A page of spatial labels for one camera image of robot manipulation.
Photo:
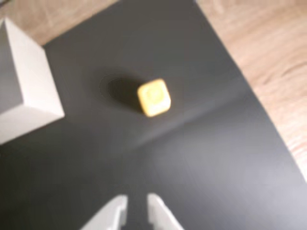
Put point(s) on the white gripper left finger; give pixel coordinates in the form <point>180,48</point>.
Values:
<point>112,215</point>

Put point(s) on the black table mat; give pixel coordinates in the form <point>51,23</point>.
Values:
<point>192,155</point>

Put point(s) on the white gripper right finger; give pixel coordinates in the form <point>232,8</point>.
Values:
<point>163,218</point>

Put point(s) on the white open box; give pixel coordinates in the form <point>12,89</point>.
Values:
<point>33,91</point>

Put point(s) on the yellow cube block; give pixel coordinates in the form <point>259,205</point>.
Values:
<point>154,97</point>

